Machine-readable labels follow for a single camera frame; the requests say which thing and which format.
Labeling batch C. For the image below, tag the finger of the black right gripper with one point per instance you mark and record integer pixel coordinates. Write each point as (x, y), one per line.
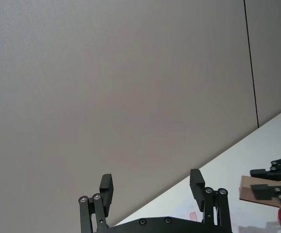
(280, 170)
(263, 193)

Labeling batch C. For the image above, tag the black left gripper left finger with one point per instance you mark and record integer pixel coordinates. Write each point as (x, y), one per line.
(105, 194)

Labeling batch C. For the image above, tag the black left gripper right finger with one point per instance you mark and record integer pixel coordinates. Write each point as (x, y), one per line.
(197, 189)

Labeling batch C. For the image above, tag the brown cardboard tray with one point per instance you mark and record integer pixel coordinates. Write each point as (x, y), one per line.
(247, 191)

